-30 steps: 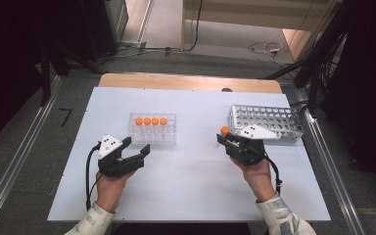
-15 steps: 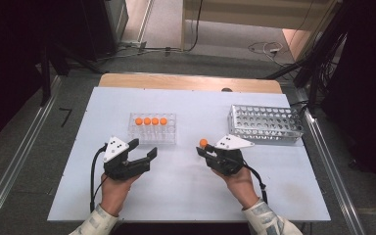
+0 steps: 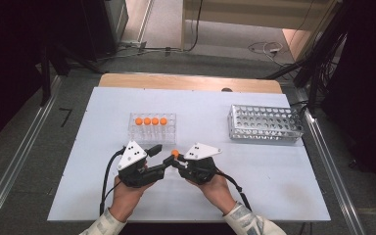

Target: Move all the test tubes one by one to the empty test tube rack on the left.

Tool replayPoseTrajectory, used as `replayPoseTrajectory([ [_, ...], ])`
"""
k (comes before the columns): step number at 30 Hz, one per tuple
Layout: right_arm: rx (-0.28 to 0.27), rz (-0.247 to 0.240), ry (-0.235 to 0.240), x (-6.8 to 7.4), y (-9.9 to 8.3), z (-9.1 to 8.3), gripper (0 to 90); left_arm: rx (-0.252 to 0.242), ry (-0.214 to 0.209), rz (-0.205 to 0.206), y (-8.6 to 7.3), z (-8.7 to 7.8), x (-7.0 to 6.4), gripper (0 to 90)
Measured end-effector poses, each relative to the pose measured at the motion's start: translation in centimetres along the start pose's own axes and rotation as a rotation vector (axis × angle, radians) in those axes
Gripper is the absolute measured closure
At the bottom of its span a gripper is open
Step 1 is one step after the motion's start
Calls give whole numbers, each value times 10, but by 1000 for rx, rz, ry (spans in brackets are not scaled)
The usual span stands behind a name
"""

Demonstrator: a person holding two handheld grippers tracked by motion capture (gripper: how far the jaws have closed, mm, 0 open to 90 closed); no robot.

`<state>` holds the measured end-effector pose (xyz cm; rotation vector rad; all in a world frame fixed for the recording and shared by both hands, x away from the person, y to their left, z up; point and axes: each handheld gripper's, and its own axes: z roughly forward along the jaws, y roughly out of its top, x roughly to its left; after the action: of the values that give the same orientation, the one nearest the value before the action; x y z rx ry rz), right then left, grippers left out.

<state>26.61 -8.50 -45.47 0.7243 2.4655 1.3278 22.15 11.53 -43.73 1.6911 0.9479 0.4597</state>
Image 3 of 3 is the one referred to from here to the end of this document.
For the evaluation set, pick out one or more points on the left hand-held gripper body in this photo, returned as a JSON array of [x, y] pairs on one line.
[[133, 176]]

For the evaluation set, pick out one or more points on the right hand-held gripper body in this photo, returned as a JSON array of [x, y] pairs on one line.
[[199, 169]]

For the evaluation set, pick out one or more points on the orange-capped test tube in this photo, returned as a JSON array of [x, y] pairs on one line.
[[147, 121], [175, 152], [138, 121], [155, 121], [163, 121]]

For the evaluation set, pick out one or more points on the clear plastic tube rack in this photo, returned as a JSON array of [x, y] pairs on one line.
[[152, 133]]

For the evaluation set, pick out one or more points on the perforated metal tube rack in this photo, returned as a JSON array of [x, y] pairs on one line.
[[264, 125]]

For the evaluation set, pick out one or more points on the person's left hand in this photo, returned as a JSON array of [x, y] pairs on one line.
[[127, 202]]

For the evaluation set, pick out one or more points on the person's right hand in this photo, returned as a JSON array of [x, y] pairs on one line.
[[217, 196]]

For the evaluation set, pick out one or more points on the dark table grommet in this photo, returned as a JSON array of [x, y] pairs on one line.
[[226, 89]]

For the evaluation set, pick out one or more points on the black metal stand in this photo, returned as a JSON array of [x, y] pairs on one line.
[[45, 78]]

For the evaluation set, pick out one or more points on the dark cabinet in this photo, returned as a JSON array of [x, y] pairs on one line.
[[101, 26]]

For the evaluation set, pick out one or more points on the black tripod stand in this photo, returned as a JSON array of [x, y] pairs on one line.
[[313, 65]]

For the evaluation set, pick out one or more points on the light wooden furniture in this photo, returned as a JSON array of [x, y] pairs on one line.
[[241, 13]]

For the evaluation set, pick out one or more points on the dark curtain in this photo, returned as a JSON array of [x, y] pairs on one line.
[[9, 65], [368, 81]]

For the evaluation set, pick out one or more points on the aluminium floor rail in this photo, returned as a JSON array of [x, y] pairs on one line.
[[336, 196], [16, 163]]

